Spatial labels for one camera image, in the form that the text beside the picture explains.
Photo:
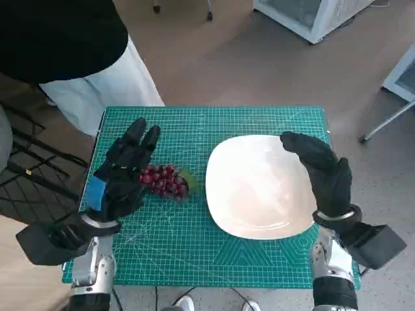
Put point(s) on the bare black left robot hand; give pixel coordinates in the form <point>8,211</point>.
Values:
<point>123,181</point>

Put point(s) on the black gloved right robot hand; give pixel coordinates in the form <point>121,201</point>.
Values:
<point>330,181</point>

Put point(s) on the red toy grape bunch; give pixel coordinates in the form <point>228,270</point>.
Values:
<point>162,181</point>

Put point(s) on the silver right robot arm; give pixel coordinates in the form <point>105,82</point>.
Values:
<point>330,265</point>

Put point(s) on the white square plate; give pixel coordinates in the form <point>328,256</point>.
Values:
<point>253,188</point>

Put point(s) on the green cutting mat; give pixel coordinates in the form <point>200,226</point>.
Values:
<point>181,233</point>

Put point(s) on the grey metal leg with caster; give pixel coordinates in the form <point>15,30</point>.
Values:
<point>386,124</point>

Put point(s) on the white glass-top cabinet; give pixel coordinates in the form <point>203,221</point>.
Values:
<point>402,74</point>

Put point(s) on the white shoe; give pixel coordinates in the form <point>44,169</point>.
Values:
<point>250,306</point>
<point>184,304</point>

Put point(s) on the person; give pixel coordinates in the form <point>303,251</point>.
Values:
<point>48,39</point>

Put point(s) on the white glass-door cabinet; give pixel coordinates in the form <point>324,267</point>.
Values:
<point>311,16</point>

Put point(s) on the chair leg with caster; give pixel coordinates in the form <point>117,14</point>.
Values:
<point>157,8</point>
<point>209,13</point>

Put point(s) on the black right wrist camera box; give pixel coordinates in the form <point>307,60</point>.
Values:
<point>376,246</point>

